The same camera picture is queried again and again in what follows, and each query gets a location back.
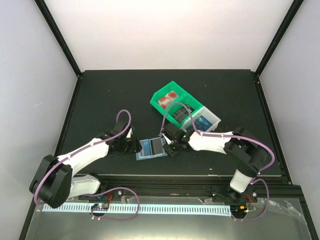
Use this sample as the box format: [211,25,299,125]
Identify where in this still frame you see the green bin with black cards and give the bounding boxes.
[166,93,204,128]

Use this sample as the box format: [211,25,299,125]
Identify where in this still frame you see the blue card holder wallet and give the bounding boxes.
[136,137,168,161]

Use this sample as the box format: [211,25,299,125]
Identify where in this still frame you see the white bin with blue cards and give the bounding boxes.
[192,106,221,132]

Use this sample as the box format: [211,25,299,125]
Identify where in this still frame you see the green bin with red cards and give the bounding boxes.
[149,81,188,115]

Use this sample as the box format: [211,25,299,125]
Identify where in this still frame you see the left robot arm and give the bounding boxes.
[29,121,142,209]

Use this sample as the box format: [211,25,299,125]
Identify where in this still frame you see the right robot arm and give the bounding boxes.
[159,123,276,202]

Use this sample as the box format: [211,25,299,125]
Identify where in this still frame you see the black credit card stack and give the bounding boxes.
[172,104,194,124]

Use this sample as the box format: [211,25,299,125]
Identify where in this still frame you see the blue credit card stack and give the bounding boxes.
[194,115,213,132]

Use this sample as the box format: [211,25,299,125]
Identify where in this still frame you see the red white credit card stack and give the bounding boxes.
[157,91,179,110]

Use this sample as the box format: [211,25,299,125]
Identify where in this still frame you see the left small circuit board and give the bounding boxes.
[90,203,110,214]

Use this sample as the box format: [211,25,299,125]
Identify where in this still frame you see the small circuit board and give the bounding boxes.
[90,203,110,214]
[231,205,256,214]

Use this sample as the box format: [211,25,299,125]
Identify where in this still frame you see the right small circuit board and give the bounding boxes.
[231,205,256,214]

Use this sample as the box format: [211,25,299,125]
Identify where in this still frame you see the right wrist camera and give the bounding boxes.
[159,133,172,145]

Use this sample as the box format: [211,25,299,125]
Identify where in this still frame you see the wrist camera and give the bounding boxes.
[159,133,172,145]
[126,127,135,139]

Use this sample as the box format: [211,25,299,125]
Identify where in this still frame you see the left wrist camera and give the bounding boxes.
[126,127,135,139]

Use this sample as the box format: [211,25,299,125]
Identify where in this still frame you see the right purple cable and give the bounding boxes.
[159,101,276,223]

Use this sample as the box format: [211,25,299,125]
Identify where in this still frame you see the white slotted cable duct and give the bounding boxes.
[42,202,232,217]

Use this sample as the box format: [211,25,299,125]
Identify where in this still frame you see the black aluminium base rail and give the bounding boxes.
[37,174,301,201]

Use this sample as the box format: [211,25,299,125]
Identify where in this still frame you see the left black frame post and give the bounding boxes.
[34,0,82,78]

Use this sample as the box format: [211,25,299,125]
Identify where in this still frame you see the black frame post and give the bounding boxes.
[34,0,82,78]
[254,0,306,76]

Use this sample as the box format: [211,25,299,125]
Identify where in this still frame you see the right black frame post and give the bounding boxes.
[254,0,306,76]

